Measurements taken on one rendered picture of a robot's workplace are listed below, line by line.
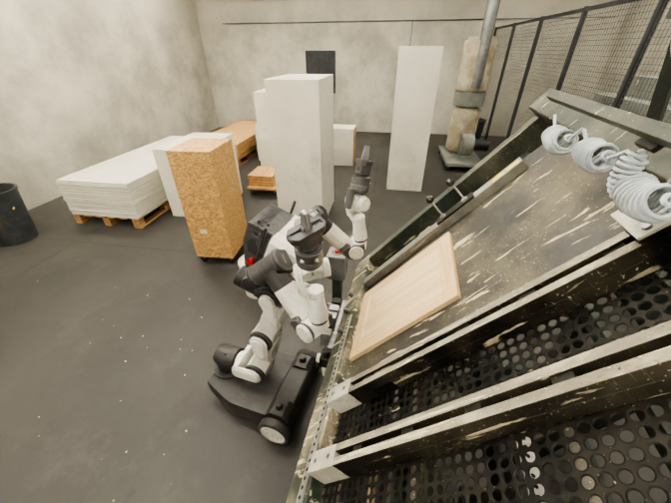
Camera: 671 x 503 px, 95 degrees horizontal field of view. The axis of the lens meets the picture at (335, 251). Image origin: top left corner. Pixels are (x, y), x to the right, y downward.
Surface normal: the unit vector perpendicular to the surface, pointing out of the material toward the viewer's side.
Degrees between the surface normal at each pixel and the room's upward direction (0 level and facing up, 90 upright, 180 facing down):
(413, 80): 90
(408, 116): 90
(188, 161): 90
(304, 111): 90
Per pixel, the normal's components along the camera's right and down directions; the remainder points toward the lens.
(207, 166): -0.11, 0.55
